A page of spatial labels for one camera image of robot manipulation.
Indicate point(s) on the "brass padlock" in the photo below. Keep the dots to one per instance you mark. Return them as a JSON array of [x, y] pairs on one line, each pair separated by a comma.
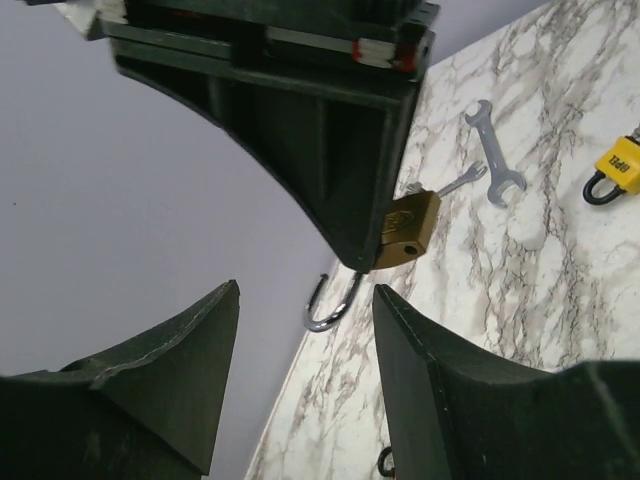
[[407, 230]]

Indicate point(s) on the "yellow padlock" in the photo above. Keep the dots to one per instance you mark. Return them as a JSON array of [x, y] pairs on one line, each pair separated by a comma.
[[620, 165]]

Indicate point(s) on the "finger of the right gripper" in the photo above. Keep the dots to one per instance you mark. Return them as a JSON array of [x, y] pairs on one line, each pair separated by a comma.
[[334, 141]]

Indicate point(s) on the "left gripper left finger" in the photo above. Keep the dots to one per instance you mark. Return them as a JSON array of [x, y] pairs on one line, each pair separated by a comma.
[[147, 408]]

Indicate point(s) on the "orange padlock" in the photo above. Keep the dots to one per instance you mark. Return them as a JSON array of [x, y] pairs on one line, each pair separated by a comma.
[[385, 465]]

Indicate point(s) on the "large grey wrench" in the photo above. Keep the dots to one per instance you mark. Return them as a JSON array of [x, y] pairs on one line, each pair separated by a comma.
[[502, 177]]

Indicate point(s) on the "small thin wrench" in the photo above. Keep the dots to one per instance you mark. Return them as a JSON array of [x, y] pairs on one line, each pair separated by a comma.
[[476, 171]]

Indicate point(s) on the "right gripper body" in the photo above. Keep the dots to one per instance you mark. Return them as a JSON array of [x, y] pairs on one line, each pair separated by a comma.
[[374, 37]]

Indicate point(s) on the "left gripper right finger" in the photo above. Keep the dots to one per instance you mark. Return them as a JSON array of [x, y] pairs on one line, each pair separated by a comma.
[[457, 411]]

